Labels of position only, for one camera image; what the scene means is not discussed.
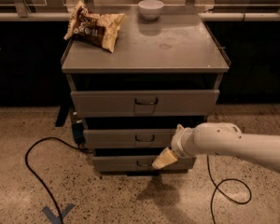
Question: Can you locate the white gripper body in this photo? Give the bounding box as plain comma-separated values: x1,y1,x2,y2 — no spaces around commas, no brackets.
171,124,192,158

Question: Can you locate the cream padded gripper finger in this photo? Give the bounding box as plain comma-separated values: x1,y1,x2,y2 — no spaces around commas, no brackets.
152,147,178,170

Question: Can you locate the grey drawer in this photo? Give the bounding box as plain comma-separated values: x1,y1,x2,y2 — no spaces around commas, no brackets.
83,129,175,148
92,156,195,173
71,90,219,118

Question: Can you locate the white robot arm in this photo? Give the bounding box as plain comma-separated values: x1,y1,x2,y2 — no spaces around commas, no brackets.
152,122,280,174

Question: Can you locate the grey top drawer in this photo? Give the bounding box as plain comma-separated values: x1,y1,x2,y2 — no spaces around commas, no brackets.
71,90,219,118

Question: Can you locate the grey bottom drawer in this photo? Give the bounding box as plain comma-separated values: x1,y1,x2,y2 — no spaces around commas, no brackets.
92,156,195,173

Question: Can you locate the grey metal drawer cabinet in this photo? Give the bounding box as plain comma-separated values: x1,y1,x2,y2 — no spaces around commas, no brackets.
61,4,231,176

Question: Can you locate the blue power box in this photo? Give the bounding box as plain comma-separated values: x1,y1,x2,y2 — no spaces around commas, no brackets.
72,121,85,145

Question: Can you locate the blue tape floor mark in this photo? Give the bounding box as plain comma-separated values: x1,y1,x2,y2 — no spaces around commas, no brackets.
41,203,77,224

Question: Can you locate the white ceramic bowl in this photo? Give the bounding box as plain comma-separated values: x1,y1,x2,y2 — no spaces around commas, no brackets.
138,0,164,21

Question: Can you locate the brown and yellow chip bag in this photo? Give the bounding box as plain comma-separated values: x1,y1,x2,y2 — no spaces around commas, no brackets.
63,1,126,52

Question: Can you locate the black cable on right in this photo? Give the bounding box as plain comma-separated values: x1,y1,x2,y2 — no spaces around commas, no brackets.
205,154,253,224

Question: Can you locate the black cable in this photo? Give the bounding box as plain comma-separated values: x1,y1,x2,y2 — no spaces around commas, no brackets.
205,154,253,224
24,136,93,224

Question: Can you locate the black cable on left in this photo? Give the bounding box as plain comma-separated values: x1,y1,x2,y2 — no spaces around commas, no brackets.
24,136,93,224

